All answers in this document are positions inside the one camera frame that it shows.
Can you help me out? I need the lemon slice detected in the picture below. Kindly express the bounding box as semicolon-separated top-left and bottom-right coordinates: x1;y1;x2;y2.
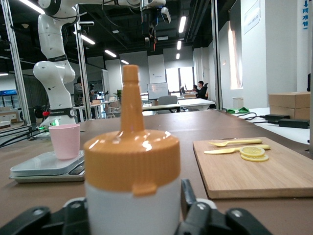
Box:
239;145;266;158
240;153;269;163

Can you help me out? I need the bright window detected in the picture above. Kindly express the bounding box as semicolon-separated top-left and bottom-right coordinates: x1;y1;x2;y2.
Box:
165;66;195;94

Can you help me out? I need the black power adapter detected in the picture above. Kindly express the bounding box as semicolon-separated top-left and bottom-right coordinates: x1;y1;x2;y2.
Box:
278;118;310;129
265;113;291;122

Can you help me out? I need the white wall poster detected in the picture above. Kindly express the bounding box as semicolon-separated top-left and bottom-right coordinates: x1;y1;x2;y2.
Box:
243;6;261;35

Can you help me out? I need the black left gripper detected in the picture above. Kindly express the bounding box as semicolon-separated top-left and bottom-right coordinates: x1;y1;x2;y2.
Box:
141;6;159;52

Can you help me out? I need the cardboard box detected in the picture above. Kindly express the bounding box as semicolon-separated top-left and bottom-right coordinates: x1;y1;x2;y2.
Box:
269;105;311;120
268;92;311;110

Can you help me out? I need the pink plastic cup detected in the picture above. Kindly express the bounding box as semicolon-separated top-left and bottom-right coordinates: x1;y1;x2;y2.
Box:
48;123;81;161

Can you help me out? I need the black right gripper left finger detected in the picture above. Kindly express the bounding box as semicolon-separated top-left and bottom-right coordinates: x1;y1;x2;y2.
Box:
0;197;89;235

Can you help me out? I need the whiteboard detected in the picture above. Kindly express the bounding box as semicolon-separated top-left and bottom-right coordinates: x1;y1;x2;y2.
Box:
147;82;170;100

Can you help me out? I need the bamboo cutting board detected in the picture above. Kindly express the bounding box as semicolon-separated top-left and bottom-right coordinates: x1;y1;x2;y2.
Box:
192;136;313;200

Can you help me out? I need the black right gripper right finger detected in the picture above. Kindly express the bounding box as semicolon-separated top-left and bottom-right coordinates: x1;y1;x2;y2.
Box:
176;178;272;235

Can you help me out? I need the seated person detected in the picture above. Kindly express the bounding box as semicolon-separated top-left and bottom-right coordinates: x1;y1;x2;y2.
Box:
194;80;209;100

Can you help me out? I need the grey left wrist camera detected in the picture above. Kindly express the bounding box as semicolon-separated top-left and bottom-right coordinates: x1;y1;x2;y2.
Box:
160;6;172;24

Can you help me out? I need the yellow plastic fork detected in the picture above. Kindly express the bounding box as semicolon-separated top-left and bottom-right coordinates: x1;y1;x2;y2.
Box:
208;139;263;148

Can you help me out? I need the grey office chair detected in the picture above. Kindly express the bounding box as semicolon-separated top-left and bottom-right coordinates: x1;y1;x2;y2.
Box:
156;95;179;115

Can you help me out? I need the green cloth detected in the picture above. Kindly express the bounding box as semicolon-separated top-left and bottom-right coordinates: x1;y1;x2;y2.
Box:
225;106;250;115

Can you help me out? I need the silver digital kitchen scale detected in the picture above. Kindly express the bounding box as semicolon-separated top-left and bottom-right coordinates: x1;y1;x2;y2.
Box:
9;150;86;184

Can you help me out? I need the long white office table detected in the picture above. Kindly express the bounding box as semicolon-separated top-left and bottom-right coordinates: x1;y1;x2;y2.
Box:
141;97;216;114

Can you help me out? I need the sauce bottle with orange cap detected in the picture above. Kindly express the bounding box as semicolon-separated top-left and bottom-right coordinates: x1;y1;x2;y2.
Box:
83;64;182;235

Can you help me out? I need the yellow plastic knife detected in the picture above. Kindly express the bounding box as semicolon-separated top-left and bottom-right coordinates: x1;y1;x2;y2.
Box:
203;144;271;155

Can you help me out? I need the standing person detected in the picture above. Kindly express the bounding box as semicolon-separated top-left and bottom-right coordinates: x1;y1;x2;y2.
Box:
73;76;85;108

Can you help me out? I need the aluminium frame post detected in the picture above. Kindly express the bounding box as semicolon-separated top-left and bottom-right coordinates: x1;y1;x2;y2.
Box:
210;0;224;111
0;0;32;126
73;3;92;120

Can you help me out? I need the white waste bin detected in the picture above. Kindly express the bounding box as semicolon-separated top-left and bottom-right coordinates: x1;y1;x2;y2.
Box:
232;96;245;110

